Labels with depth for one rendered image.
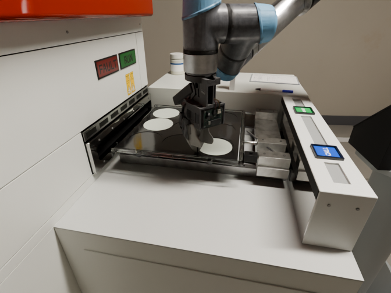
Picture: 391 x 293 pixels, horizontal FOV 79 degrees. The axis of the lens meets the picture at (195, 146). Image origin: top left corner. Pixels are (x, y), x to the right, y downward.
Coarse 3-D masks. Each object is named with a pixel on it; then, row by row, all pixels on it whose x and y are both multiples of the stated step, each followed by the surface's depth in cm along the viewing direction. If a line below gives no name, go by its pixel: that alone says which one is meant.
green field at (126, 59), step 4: (128, 52) 78; (132, 52) 80; (120, 56) 73; (124, 56) 75; (128, 56) 78; (132, 56) 81; (120, 60) 73; (124, 60) 75; (128, 60) 78; (132, 60) 81; (124, 64) 76; (128, 64) 78
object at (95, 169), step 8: (144, 96) 94; (136, 104) 86; (144, 104) 93; (128, 112) 80; (112, 120) 73; (120, 120) 75; (104, 128) 68; (112, 128) 71; (128, 128) 84; (96, 136) 64; (104, 136) 67; (120, 136) 79; (88, 144) 60; (96, 144) 63; (112, 144) 74; (88, 152) 62; (96, 152) 64; (104, 152) 70; (88, 160) 63; (96, 160) 64; (104, 160) 68; (96, 168) 64
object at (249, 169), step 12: (120, 156) 74; (132, 156) 73; (144, 156) 72; (180, 168) 71; (192, 168) 71; (204, 168) 70; (216, 168) 69; (228, 168) 68; (240, 168) 67; (252, 168) 67
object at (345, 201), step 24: (312, 120) 69; (336, 144) 56; (312, 168) 48; (336, 168) 48; (336, 192) 41; (360, 192) 41; (312, 216) 44; (336, 216) 43; (360, 216) 42; (312, 240) 47; (336, 240) 46
